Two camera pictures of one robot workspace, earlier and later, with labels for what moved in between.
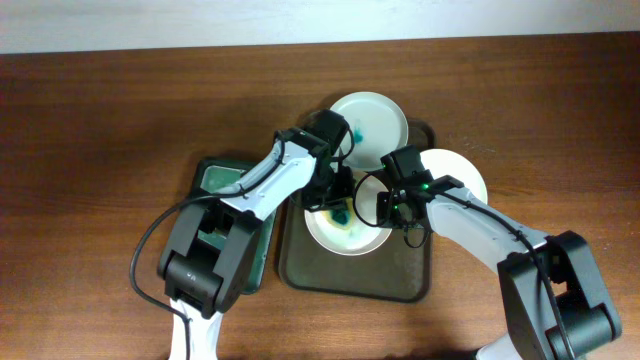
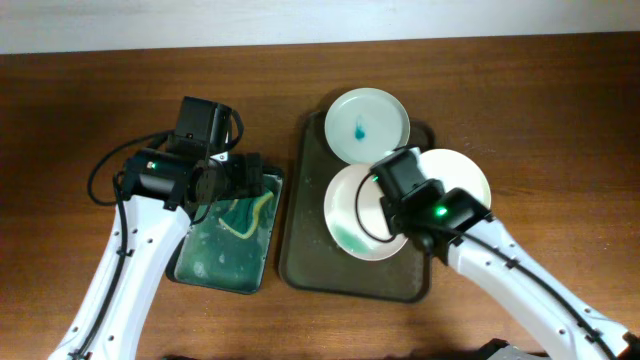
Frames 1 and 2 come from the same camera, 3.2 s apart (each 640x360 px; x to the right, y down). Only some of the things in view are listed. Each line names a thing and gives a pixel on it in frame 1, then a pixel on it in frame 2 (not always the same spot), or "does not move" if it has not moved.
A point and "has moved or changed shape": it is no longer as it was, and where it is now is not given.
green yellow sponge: x=343 y=218 has moved or changed shape
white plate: x=359 y=239 has moved or changed shape
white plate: x=443 y=162 does not move
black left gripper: x=326 y=195 → x=253 y=175
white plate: x=378 y=124 does not move
